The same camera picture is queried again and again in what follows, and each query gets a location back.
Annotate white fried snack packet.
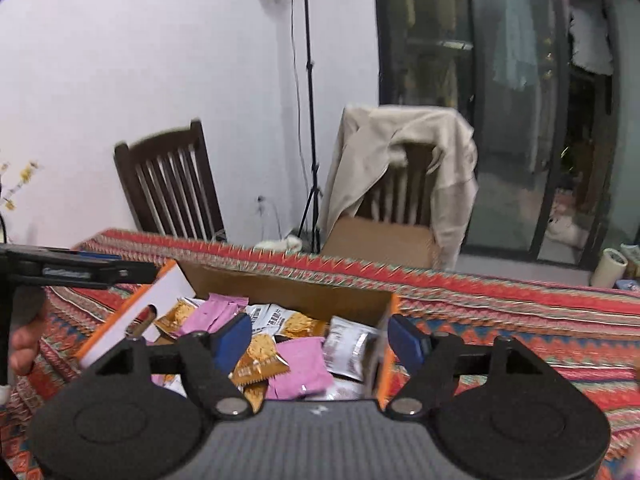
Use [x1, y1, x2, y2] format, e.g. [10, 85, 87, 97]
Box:
[247, 304, 328, 343]

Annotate white power strip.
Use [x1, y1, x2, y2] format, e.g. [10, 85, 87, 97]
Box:
[252, 236, 303, 252]

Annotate wooden chair under jacket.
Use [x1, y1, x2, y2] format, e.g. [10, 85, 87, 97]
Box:
[357, 142, 438, 226]

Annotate hanging white garment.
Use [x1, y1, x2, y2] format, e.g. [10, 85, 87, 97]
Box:
[569, 5, 615, 77]

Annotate gold cracker snack packet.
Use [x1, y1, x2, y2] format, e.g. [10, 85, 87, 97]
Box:
[230, 334, 291, 386]
[152, 299, 203, 343]
[242, 382, 268, 413]

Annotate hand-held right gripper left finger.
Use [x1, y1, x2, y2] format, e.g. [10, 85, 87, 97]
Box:
[92, 312, 253, 421]

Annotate yellow flower branches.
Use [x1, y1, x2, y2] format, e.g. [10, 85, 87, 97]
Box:
[0, 160, 41, 211]

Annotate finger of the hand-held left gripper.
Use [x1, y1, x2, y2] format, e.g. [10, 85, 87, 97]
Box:
[0, 246, 157, 288]

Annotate small pink snack packet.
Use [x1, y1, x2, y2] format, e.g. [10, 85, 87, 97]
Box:
[180, 294, 249, 336]
[267, 337, 335, 401]

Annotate hanging pale green shirt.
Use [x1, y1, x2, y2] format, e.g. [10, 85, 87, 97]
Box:
[492, 0, 541, 91]

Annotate white plush toy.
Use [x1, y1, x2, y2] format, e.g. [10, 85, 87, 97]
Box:
[545, 205, 591, 248]

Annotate dark wooden chair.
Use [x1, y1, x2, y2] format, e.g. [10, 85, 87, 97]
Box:
[113, 120, 226, 243]

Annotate silver snack packet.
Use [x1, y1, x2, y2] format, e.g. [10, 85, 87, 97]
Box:
[322, 316, 381, 381]

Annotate orange cardboard box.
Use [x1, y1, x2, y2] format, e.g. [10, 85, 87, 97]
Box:
[75, 259, 402, 408]

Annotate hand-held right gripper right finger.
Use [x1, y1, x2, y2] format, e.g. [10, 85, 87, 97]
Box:
[384, 314, 546, 420]

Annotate brown cardboard carton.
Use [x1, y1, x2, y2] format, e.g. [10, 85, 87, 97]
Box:
[320, 215, 443, 271]

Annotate black framed glass door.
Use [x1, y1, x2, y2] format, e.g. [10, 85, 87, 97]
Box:
[372, 0, 640, 271]

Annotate chair with beige jacket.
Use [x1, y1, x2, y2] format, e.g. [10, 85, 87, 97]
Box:
[317, 105, 478, 271]

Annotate person's left hand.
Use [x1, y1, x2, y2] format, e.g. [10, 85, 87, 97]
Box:
[9, 316, 43, 377]

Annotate black light stand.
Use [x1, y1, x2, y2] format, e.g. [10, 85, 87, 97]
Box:
[295, 0, 323, 253]

